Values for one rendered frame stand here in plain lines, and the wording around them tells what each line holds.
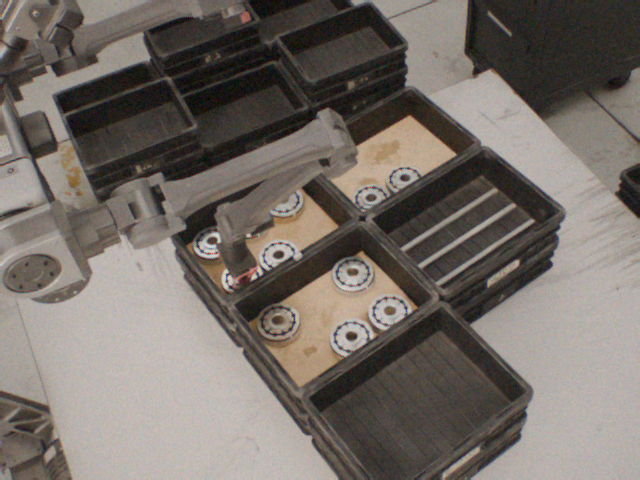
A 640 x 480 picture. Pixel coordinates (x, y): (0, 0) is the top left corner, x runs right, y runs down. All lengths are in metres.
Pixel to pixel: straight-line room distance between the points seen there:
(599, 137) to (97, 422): 2.34
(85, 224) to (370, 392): 0.80
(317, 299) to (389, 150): 0.53
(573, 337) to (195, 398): 0.94
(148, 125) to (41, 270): 1.66
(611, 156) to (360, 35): 1.12
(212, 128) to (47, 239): 1.80
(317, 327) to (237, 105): 1.39
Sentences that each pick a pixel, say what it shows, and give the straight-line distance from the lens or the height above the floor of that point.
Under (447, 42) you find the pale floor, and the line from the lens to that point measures 4.01.
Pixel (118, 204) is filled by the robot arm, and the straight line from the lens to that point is 1.45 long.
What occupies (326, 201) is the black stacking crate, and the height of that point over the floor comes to 0.88.
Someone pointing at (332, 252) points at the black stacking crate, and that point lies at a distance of 2.05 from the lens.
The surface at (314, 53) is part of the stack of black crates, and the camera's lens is 3.21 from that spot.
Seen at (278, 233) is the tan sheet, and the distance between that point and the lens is 2.18.
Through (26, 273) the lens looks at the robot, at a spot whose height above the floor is 1.46.
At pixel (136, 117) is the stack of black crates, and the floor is 0.49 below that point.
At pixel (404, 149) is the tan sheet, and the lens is 2.35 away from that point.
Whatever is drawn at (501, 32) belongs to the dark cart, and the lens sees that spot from 3.46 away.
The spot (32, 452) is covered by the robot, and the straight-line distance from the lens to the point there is 2.66.
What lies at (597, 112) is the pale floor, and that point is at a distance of 3.74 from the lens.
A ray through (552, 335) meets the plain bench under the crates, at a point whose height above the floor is 0.70.
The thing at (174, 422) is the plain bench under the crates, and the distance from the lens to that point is 2.09.
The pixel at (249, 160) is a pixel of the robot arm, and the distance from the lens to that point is 1.47.
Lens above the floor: 2.52
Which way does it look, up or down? 52 degrees down
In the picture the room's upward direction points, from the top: 7 degrees counter-clockwise
